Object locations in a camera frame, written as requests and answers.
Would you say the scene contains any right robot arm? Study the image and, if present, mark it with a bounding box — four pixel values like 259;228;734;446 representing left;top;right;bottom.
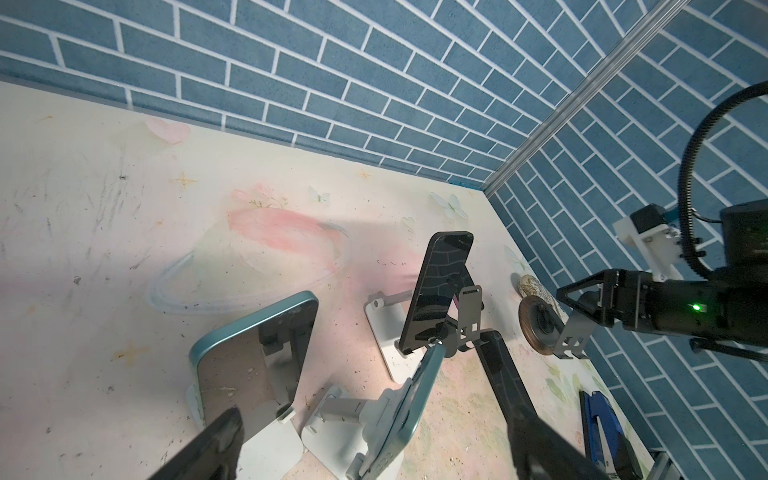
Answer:
556;200;767;363

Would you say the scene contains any white stand far left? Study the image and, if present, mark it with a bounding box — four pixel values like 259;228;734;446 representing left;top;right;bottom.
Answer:
186;377;304;479

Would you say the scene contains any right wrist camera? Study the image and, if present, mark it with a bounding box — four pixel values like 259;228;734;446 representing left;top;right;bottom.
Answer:
613;204;684;282

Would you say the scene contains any teal phone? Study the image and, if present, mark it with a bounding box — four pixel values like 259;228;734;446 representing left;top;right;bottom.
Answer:
346;344;445;479
187;291;319;439

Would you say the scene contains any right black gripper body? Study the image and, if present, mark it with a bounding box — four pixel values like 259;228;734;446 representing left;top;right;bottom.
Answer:
554;269;654;359

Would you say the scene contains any white stand centre back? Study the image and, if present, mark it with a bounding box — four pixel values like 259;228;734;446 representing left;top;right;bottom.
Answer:
364;291;426;385

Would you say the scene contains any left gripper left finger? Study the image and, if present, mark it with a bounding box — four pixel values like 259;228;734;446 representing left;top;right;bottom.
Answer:
150;407;245;480

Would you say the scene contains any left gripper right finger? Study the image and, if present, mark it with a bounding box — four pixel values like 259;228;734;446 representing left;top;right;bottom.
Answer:
508;413;606;480

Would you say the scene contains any black corrugated cable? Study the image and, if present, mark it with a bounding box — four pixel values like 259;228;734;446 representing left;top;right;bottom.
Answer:
677;80;768;280

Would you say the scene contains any white stand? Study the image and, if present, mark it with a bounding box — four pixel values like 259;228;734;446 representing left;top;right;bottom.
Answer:
364;291;426;385
301;385;404;479
186;377;304;479

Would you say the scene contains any patterned oval case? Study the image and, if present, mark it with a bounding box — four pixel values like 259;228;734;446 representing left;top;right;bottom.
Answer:
516;274;564;316

